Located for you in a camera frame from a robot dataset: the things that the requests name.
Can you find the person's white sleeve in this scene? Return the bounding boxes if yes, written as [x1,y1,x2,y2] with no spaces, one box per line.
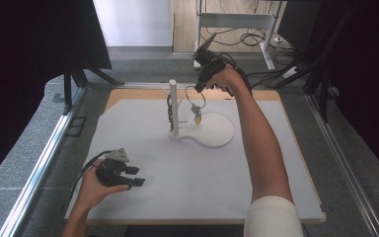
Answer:
[243,195,306,237]

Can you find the black floor cable coil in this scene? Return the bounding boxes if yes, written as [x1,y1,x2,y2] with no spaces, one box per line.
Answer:
[239,32,265,47]

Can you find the person's right hand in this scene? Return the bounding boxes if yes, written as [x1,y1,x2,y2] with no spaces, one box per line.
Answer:
[206,63,253,99]

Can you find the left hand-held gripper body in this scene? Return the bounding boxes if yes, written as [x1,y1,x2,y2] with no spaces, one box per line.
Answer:
[95,147,134,189]

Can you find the white key stand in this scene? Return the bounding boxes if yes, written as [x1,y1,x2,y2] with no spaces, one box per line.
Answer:
[161,78,236,149]

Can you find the red brown keychain dark loop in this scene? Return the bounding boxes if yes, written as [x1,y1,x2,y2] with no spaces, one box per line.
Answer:
[165,93,176,132]

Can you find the black stand legs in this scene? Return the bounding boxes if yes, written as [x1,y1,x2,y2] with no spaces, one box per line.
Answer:
[302,62,332,123]
[62,55,126,117]

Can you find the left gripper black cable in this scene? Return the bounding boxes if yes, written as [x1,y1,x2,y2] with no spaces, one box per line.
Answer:
[69,149,114,200]

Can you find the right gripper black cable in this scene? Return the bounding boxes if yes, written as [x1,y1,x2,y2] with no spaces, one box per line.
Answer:
[215,51,255,97]

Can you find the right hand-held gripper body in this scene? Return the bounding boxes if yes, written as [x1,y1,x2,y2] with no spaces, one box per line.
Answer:
[192,32,229,86]

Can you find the person's left hand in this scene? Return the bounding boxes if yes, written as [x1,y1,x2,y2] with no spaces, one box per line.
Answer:
[75,159,130,211]

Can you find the white metal desk frame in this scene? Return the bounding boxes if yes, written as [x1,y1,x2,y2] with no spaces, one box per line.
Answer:
[192,0,284,72]

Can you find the key ring blue yellow tags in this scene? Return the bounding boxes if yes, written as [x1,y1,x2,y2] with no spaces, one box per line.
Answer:
[184,84,207,126]

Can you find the aluminium rail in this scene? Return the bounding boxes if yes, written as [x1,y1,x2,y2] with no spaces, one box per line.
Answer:
[304,93,379,237]
[0,86,86,237]

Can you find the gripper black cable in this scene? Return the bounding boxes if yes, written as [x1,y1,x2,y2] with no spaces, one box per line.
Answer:
[69,149,114,200]
[215,51,255,97]

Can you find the white power strip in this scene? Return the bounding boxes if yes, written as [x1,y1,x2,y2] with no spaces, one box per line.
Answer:
[281,65,300,80]

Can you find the white table mat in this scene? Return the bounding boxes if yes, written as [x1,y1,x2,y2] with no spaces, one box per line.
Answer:
[63,98,325,222]

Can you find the black curtain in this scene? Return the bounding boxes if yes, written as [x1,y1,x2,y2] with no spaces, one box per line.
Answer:
[0,0,113,192]
[277,0,379,186]

